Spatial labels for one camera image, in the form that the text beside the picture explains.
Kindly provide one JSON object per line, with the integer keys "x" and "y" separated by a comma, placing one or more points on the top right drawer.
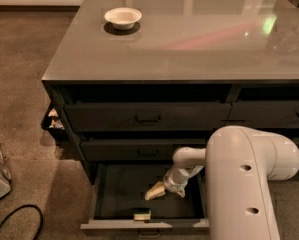
{"x": 265, "y": 114}

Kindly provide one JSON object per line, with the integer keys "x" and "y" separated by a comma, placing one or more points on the black bin with trash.
{"x": 53, "y": 125}

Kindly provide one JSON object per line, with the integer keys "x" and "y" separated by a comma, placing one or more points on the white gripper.
{"x": 172, "y": 184}

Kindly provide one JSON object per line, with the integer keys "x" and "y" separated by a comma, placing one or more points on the dark grey drawer cabinet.
{"x": 223, "y": 51}

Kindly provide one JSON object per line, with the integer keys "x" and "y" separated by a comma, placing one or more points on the white bowl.
{"x": 123, "y": 18}

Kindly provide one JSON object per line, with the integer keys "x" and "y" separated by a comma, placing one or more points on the yellow green sponge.
{"x": 142, "y": 214}

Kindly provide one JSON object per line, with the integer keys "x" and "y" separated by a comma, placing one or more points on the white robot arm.
{"x": 238, "y": 163}

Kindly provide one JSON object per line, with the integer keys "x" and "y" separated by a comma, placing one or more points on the open bottom left drawer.
{"x": 120, "y": 188}

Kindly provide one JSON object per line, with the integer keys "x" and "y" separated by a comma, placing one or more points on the top left drawer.
{"x": 187, "y": 116}

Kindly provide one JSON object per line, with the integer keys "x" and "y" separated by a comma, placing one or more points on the middle left drawer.
{"x": 136, "y": 149}

